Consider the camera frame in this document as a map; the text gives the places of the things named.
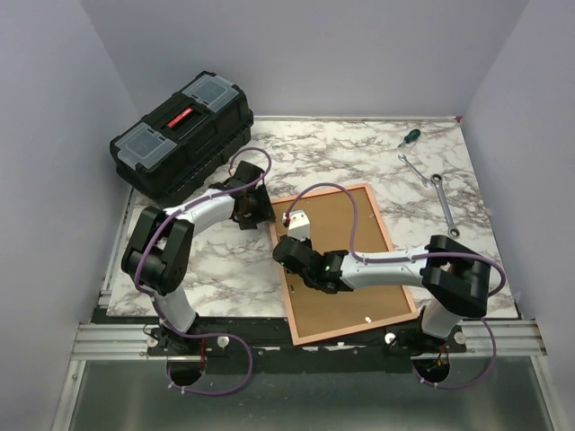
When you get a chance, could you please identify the red wooden picture frame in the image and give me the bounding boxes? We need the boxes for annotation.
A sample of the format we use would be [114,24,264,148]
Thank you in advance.
[279,183,418,346]

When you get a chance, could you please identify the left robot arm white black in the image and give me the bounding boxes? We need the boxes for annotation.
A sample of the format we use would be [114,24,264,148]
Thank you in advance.
[121,161,275,355]

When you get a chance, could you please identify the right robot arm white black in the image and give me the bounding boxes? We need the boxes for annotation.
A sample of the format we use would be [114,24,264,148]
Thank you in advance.
[272,235,491,352]

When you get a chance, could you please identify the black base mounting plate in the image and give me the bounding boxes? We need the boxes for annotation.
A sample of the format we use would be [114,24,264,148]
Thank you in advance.
[144,317,466,374]

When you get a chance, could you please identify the black plastic toolbox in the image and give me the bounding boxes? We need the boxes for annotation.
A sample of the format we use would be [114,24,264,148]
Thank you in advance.
[110,71,253,207]

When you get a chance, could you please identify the small silver open wrench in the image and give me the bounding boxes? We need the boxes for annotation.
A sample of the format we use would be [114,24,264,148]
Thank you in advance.
[398,154,429,187]

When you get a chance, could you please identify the silver ratchet wrench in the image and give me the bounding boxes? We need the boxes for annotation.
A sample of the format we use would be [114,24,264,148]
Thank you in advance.
[430,173,460,238]

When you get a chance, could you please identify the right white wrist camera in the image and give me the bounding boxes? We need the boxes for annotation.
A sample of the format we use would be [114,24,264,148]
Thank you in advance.
[282,210,311,242]

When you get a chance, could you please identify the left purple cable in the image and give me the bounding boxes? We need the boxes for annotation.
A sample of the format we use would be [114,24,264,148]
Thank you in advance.
[134,146,272,338]

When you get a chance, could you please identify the green handled screwdriver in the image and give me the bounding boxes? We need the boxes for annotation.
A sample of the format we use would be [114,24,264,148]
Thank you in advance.
[398,128,421,148]

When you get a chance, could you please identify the aluminium rail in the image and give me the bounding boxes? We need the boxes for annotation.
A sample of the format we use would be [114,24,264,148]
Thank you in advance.
[72,320,547,361]

